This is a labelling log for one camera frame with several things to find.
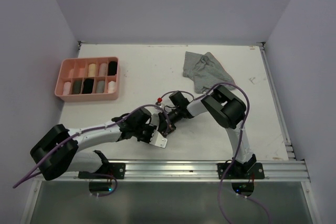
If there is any beige navy-trimmed underwear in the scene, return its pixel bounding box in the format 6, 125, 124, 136
87, 63, 96, 77

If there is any plain grey underwear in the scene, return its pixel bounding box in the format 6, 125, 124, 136
150, 113, 160, 128

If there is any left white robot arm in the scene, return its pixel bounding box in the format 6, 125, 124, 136
30, 108, 160, 180

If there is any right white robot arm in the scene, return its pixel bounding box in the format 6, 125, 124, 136
158, 83, 256, 178

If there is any grey striped underwear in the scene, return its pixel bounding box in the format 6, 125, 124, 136
182, 51, 235, 94

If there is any white rolled cloth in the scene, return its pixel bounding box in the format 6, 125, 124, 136
107, 81, 117, 93

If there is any grey rolled cloth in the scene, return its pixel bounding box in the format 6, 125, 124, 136
96, 80, 105, 93

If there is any black rolled cloth back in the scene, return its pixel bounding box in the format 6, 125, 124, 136
108, 61, 118, 76

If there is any black rolled cloth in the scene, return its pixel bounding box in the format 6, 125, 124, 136
82, 78, 94, 94
108, 61, 118, 76

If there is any black rolled cloth front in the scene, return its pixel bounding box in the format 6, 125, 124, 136
82, 78, 94, 94

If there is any beige rolled cloth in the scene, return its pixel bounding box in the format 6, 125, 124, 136
98, 63, 108, 77

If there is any olive rolled cloth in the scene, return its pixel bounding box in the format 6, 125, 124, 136
72, 80, 82, 94

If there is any pink divided storage tray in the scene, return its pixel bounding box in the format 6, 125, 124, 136
55, 57, 121, 102

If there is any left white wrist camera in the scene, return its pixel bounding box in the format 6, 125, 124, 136
150, 131, 167, 148

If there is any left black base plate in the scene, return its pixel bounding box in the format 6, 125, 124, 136
78, 162, 126, 180

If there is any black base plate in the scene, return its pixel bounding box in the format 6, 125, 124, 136
78, 162, 126, 180
217, 160, 265, 179

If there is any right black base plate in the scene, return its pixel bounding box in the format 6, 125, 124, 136
217, 160, 265, 179

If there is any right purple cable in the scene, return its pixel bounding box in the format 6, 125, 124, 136
159, 82, 271, 224

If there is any aluminium mounting rail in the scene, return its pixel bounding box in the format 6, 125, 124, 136
33, 158, 311, 183

